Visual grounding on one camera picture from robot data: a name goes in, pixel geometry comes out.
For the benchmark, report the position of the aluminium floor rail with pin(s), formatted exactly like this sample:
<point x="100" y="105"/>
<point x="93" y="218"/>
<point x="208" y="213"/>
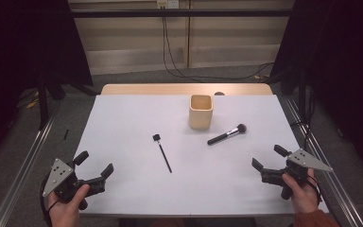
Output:
<point x="349" y="205"/>
<point x="22" y="176"/>

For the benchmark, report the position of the white table mat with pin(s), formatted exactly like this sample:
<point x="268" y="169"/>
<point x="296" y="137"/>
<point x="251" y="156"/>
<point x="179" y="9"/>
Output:
<point x="138" y="189"/>

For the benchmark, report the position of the black horizontal metal bar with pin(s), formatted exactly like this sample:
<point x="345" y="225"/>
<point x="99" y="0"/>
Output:
<point x="123" y="13"/>

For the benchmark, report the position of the person's right hand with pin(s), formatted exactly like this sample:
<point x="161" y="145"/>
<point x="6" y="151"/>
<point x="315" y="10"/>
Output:
<point x="305" y="198"/>

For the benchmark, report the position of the small black floor item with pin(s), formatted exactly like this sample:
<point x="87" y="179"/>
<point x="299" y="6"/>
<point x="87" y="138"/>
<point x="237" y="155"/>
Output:
<point x="66" y="134"/>

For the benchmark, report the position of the dark round table grommet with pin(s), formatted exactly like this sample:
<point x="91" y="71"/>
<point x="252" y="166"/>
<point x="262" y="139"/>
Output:
<point x="219" y="93"/>

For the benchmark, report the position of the beige wooden square cup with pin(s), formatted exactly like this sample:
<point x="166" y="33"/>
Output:
<point x="200" y="118"/>

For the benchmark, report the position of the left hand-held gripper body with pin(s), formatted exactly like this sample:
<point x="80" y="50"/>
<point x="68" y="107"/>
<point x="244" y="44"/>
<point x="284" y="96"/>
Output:
<point x="60" y="178"/>

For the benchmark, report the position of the white wall socket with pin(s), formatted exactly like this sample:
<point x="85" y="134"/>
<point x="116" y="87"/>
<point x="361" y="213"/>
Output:
<point x="168" y="3"/>

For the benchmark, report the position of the yellow floor tape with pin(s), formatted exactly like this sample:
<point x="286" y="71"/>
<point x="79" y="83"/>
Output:
<point x="32" y="103"/>

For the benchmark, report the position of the person's left hand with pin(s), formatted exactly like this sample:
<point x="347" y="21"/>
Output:
<point x="64" y="214"/>

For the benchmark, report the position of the yellow vertical wall conduit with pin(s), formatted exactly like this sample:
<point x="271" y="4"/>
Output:
<point x="188" y="38"/>

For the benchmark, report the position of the black curtain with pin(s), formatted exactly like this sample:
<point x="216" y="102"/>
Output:
<point x="343" y="63"/>
<point x="19" y="47"/>

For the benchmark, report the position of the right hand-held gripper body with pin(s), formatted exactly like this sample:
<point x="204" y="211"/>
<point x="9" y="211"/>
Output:
<point x="304" y="159"/>

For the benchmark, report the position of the thin black makeup brush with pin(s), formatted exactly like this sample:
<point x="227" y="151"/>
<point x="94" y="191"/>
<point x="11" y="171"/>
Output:
<point x="164" y="154"/>

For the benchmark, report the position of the black metal stand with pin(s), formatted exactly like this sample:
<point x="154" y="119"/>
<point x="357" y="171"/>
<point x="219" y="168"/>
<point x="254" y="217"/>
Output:
<point x="302" y="97"/>
<point x="42" y="104"/>

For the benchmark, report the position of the black fluffy makeup brush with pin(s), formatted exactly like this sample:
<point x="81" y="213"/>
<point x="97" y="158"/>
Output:
<point x="220" y="137"/>

